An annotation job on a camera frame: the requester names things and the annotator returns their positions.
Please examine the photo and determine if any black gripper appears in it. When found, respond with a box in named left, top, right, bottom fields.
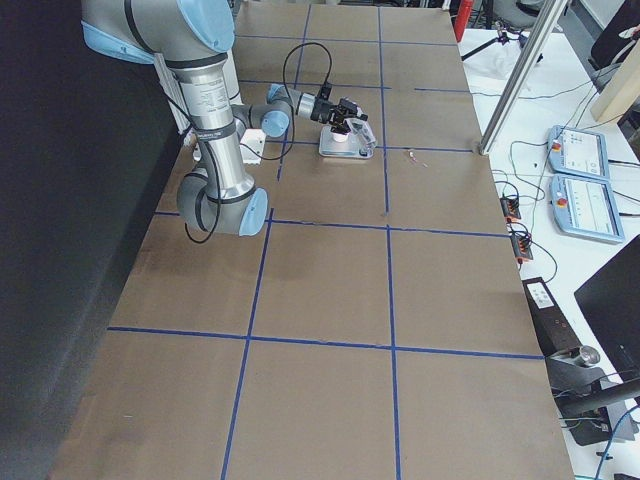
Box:
left=310, top=97, right=368, bottom=135

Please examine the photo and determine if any clear glass sauce bottle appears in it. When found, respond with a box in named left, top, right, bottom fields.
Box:
left=346, top=118, right=377, bottom=158

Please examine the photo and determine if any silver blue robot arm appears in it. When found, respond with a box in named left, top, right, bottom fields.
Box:
left=82, top=1, right=377, bottom=236

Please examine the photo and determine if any silver digital kitchen scale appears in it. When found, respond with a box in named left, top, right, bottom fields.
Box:
left=319, top=126, right=369, bottom=159

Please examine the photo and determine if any red cylinder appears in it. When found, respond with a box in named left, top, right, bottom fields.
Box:
left=453, top=0, right=474, bottom=43

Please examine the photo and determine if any upper orange black adapter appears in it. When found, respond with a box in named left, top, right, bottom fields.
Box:
left=500, top=196, right=521, bottom=223

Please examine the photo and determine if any orange black adapter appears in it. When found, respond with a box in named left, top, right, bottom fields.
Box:
left=510, top=232, right=533, bottom=264
left=500, top=196, right=521, bottom=223

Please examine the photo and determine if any lower orange black adapter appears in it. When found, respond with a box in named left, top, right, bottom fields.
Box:
left=510, top=232, right=533, bottom=264

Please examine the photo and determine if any upper blue teach pendant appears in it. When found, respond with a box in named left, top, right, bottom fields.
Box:
left=547, top=125, right=610, bottom=180

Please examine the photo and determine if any blue teach pendant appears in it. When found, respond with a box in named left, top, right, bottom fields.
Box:
left=549, top=174, right=625, bottom=244
left=547, top=125, right=610, bottom=180

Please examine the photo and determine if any lower blue teach pendant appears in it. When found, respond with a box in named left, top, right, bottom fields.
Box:
left=549, top=174, right=625, bottom=244

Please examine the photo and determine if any black box with label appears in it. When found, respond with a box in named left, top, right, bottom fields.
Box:
left=522, top=277, right=581, bottom=357

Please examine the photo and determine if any black monitor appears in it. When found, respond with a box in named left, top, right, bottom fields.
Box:
left=574, top=238, right=639, bottom=379

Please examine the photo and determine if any black clamp stand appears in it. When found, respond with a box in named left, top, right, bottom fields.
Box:
left=545, top=348, right=639, bottom=446

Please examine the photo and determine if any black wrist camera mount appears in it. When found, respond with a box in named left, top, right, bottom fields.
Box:
left=318, top=83, right=332, bottom=101

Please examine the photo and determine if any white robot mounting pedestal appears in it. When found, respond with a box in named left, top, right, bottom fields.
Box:
left=191, top=49, right=270, bottom=166

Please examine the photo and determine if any aluminium frame post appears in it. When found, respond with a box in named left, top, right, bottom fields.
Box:
left=478, top=0, right=568, bottom=155

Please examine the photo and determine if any black camera tripod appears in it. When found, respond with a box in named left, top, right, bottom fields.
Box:
left=461, top=28, right=529, bottom=61

